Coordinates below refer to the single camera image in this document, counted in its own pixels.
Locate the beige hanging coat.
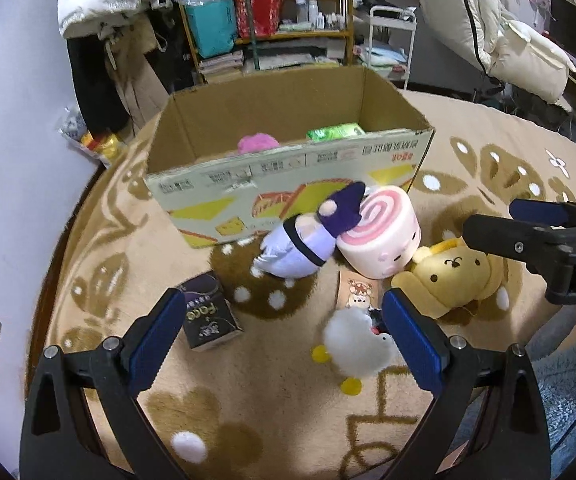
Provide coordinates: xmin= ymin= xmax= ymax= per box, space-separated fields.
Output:
xmin=102 ymin=15 xmax=169 ymax=126

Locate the pile of books and papers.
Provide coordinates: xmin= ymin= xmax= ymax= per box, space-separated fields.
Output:
xmin=255 ymin=40 xmax=345 ymax=72

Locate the thin green pole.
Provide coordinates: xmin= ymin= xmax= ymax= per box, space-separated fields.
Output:
xmin=240 ymin=0 xmax=262 ymax=73

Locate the plastic bag of small goods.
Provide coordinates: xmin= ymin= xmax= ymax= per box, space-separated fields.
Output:
xmin=58 ymin=107 xmax=128 ymax=166

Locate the teal bag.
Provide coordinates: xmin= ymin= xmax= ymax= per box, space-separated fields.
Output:
xmin=180 ymin=0 xmax=239 ymax=59

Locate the white trolley cart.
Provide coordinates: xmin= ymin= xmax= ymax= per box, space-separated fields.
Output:
xmin=368 ymin=5 xmax=419 ymax=91

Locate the white recliner chair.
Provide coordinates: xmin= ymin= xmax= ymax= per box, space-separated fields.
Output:
xmin=403 ymin=0 xmax=576 ymax=106

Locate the pink swirl roll plush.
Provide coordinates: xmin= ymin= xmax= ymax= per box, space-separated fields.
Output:
xmin=336 ymin=185 xmax=421 ymax=279

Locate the printed cardboard box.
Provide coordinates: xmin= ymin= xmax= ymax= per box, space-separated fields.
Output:
xmin=145 ymin=65 xmax=436 ymax=251

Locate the white fluffy chick plush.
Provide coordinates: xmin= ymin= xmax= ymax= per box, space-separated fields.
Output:
xmin=311 ymin=305 xmax=399 ymax=397

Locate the stack of books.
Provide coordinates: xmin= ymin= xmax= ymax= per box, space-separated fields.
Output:
xmin=198 ymin=50 xmax=245 ymax=83

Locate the yellow dog plush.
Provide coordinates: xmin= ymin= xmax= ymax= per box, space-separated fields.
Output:
xmin=392 ymin=239 xmax=511 ymax=320

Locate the blue fuzzy cloth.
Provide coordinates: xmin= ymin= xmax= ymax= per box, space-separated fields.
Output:
xmin=533 ymin=345 xmax=576 ymax=466

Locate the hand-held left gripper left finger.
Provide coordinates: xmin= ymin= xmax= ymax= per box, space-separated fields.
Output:
xmin=19 ymin=287 xmax=189 ymax=480

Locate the row of cosmetic bottles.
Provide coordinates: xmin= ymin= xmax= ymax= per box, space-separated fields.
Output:
xmin=295 ymin=0 xmax=349 ymax=31

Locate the small cartoon card pack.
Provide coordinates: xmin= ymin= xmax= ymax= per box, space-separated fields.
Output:
xmin=338 ymin=270 xmax=379 ymax=311

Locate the purple and white plush doll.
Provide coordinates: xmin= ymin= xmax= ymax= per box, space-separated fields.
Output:
xmin=252 ymin=181 xmax=367 ymax=278

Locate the beige patterned blanket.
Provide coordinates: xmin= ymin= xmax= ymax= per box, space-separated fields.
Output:
xmin=28 ymin=87 xmax=576 ymax=480

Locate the pink fluffy plush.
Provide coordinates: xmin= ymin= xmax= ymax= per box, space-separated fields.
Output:
xmin=238 ymin=132 xmax=277 ymax=156

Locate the black hanging coat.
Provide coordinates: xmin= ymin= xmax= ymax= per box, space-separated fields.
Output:
xmin=66 ymin=35 xmax=129 ymax=133

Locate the wooden bookshelf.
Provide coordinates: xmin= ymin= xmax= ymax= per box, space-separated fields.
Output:
xmin=167 ymin=0 xmax=356 ymax=81

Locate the green packet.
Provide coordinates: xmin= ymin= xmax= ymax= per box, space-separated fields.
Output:
xmin=306 ymin=122 xmax=366 ymax=142

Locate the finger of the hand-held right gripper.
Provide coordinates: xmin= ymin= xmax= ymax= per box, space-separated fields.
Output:
xmin=510 ymin=199 xmax=576 ymax=230
xmin=463 ymin=214 xmax=576 ymax=286

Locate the red patterned bag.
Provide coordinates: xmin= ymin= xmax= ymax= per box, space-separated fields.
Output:
xmin=231 ymin=0 xmax=287 ymax=38

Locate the small black box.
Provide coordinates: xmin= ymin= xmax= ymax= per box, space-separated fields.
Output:
xmin=175 ymin=270 xmax=243 ymax=350

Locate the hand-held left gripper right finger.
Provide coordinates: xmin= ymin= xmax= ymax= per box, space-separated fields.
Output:
xmin=380 ymin=287 xmax=553 ymax=480

